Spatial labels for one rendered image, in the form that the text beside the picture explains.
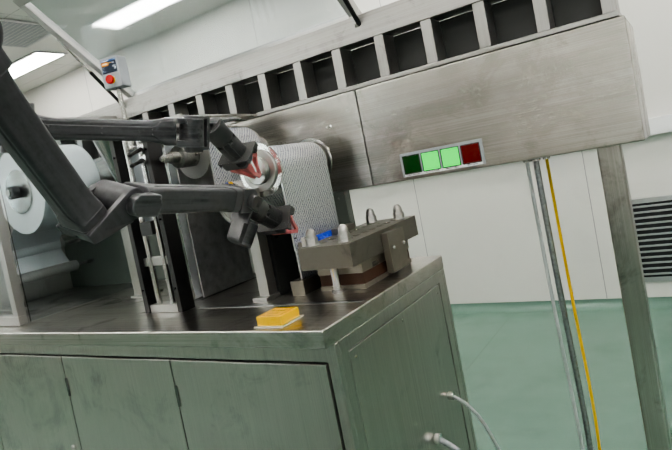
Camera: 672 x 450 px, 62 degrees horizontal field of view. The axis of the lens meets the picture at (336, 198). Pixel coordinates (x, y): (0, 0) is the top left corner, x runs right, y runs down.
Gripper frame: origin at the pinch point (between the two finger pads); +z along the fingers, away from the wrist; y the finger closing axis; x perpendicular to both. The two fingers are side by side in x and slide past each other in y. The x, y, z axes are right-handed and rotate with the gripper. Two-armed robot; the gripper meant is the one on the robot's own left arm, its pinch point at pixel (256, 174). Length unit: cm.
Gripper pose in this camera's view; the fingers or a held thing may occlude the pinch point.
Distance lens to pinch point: 150.9
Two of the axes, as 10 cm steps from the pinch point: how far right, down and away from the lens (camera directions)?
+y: 8.5, -0.9, -5.1
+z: 4.6, 5.8, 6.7
